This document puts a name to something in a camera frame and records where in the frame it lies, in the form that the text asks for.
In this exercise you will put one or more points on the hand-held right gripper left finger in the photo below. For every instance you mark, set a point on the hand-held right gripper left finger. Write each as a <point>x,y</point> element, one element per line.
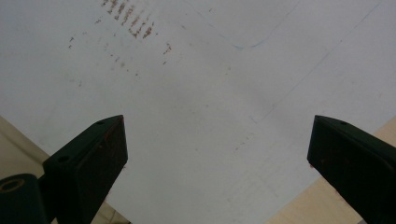
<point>84,168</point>

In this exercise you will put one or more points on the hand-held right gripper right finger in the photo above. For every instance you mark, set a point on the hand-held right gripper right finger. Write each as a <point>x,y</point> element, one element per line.
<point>351,165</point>

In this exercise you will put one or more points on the white mat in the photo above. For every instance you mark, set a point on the white mat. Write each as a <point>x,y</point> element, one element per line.
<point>199,93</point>

